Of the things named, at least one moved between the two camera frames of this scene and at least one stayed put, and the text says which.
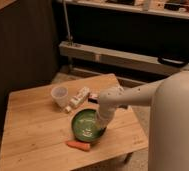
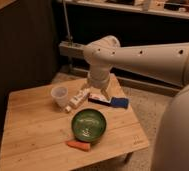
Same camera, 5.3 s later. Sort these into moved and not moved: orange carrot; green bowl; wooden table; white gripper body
Moved: white gripper body
Not moved: orange carrot; green bowl; wooden table
